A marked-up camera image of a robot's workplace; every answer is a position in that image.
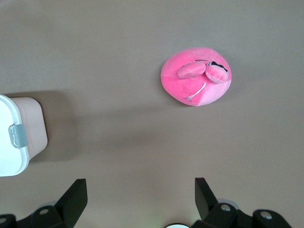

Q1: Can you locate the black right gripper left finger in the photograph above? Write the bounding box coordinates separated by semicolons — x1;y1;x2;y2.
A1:
0;178;88;228

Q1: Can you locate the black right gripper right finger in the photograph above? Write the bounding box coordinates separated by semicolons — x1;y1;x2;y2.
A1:
192;177;293;228

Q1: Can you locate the white plastic box lid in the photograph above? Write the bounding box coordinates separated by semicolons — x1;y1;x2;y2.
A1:
0;94;29;177

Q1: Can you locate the grey latch clip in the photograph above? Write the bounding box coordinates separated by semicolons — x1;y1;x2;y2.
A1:
9;123;27;148

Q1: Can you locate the pink round plush toy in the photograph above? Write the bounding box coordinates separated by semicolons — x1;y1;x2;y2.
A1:
161;47;233;107

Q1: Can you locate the clear plastic storage container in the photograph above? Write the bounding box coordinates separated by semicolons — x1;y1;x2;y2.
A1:
10;96;48;163

